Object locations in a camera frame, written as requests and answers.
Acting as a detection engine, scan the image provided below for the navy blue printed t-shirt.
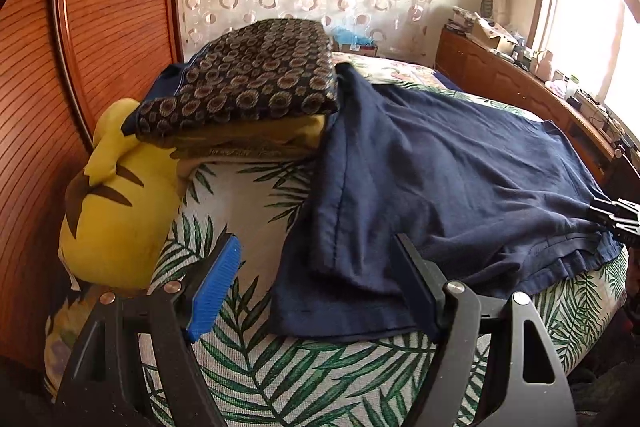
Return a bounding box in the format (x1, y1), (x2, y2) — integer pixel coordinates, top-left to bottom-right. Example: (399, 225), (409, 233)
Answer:
(270, 63), (620, 343)

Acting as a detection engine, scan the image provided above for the palm-leaf print bedsheet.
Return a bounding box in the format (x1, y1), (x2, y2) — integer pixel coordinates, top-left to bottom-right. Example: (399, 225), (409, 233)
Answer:
(134, 78), (630, 427)

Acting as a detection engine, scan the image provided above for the yellow plush toy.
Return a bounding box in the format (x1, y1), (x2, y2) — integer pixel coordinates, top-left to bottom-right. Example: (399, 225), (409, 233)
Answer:
(58, 98), (186, 291)

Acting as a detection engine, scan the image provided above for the pink bottle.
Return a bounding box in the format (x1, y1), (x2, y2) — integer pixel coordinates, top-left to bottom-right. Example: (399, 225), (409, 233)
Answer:
(535, 50), (554, 82)

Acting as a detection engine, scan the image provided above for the floral quilt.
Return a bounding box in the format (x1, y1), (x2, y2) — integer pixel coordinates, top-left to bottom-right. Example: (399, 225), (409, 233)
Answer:
(332, 52), (460, 91)

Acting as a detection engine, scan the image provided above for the open cardboard box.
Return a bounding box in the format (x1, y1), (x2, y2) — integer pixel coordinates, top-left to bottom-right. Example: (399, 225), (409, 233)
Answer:
(471, 13), (518, 54)

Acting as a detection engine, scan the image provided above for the long wooden sideboard cabinet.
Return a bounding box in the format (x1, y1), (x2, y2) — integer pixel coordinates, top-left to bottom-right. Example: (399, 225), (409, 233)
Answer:
(434, 28), (639, 197)

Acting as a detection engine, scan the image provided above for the box with blue bag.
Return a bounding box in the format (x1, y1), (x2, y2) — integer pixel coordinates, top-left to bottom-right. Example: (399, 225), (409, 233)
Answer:
(331, 27), (378, 56)

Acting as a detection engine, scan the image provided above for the window with wooden frame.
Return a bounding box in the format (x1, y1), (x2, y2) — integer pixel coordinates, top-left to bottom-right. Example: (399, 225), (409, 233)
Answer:
(534, 0), (639, 134)

